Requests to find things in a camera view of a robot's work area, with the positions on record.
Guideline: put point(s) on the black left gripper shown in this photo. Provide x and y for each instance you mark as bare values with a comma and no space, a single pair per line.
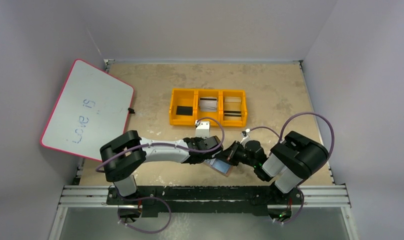
212,145

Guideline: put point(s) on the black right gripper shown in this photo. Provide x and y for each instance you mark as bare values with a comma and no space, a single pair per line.
235,150

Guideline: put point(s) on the brown leather card holder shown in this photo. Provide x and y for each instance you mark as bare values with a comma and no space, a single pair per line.
220,166

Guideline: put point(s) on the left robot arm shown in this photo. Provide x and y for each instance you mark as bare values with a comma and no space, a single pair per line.
124,154

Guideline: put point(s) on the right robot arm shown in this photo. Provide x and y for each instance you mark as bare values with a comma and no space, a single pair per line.
294,160

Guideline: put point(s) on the black card in bin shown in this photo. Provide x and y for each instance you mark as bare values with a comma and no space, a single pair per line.
184,110

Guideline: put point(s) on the stack of white cards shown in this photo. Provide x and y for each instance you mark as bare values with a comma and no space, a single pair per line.
208,104

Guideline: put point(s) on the card stack black stripe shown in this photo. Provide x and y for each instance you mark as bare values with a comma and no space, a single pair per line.
232,108

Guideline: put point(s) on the yellow middle bin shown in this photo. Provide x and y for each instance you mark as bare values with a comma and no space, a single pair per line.
210,93

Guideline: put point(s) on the yellow bin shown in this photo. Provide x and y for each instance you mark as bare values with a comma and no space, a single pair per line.
242,95
182,97
210,93

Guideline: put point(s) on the yellow left bin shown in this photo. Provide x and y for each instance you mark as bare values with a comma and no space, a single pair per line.
182,97

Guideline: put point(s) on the yellow right bin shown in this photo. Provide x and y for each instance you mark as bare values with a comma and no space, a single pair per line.
242,95

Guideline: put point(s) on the black whiteboard clip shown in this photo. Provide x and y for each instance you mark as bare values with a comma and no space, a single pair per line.
131,110

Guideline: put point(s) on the pink framed whiteboard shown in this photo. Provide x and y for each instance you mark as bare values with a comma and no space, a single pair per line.
91,110

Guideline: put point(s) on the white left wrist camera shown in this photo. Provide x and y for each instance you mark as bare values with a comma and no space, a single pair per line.
202,129

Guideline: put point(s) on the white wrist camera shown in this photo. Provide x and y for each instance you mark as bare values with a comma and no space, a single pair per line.
202,129
246,136

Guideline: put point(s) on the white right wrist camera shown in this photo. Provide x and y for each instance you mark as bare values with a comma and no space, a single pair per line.
246,136

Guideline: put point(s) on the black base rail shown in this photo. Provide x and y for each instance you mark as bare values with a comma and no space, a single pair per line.
257,200

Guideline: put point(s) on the aluminium frame rail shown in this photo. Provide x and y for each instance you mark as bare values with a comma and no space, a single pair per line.
80,196

